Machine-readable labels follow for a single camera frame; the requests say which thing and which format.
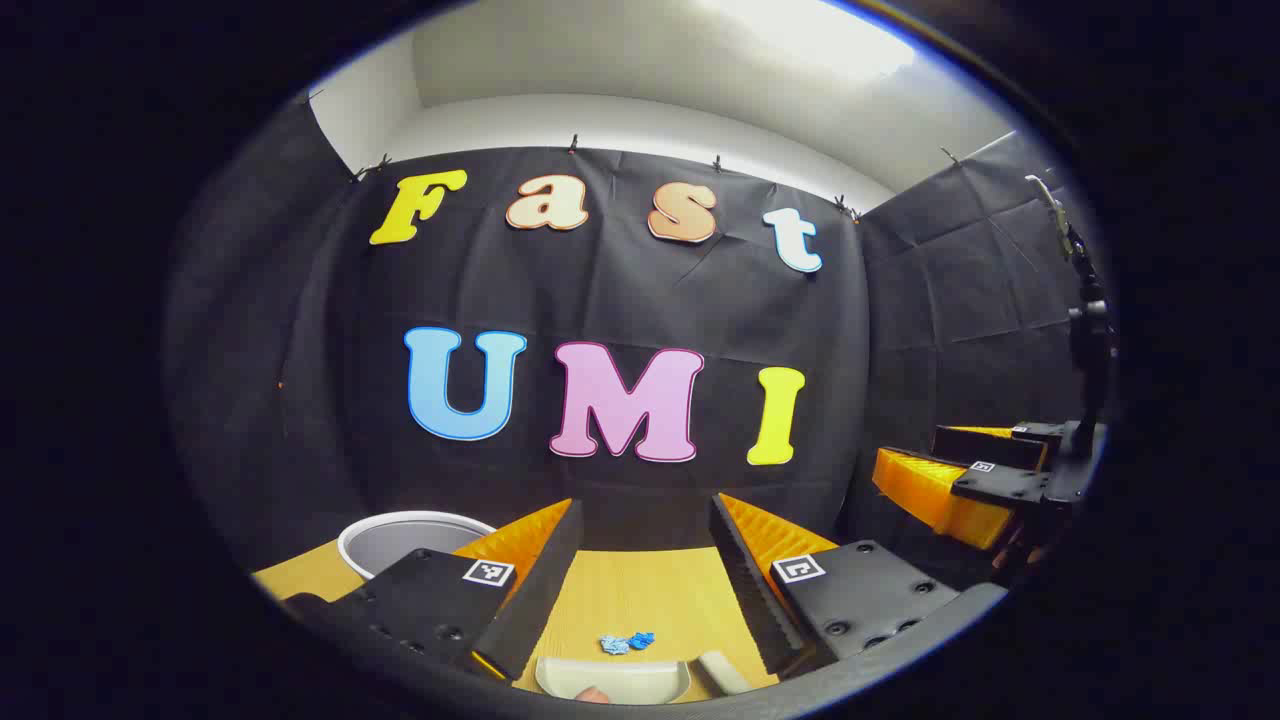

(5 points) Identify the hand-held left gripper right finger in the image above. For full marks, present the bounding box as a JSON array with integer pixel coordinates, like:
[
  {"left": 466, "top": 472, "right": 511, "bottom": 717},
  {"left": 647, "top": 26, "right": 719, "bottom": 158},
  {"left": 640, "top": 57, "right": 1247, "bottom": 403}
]
[{"left": 709, "top": 492, "right": 963, "bottom": 677}]

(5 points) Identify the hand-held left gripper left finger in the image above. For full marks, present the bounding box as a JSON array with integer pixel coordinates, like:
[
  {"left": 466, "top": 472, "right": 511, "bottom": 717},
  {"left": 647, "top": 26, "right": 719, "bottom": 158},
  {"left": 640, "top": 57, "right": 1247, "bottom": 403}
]
[{"left": 283, "top": 498, "right": 584, "bottom": 683}]

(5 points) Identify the small white broom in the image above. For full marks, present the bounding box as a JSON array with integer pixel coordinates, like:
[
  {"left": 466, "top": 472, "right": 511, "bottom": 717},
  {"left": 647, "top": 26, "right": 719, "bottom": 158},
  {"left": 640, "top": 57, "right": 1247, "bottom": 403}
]
[{"left": 697, "top": 650, "right": 753, "bottom": 696}]

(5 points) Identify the white dustpan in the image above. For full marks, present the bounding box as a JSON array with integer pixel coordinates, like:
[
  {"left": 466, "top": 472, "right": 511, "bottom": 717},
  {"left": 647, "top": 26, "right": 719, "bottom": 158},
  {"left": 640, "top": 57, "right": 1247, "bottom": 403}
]
[{"left": 535, "top": 655, "right": 693, "bottom": 706}]

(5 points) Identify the white garbage bin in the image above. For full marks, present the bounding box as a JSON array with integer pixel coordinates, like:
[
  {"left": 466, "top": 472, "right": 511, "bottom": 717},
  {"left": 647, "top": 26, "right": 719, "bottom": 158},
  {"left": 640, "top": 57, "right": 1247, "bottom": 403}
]
[{"left": 337, "top": 510, "right": 498, "bottom": 581}]

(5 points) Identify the wooden desktop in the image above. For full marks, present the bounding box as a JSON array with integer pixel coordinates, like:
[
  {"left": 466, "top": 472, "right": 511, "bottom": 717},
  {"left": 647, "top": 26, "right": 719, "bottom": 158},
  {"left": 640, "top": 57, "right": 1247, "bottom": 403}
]
[{"left": 250, "top": 540, "right": 801, "bottom": 704}]

